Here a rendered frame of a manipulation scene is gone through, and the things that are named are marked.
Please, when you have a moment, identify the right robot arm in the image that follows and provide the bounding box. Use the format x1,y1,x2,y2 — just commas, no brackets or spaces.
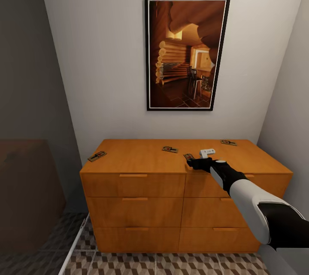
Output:
187,149,309,275

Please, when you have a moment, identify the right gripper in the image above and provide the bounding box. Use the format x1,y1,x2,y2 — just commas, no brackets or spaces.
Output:
187,157,213,172

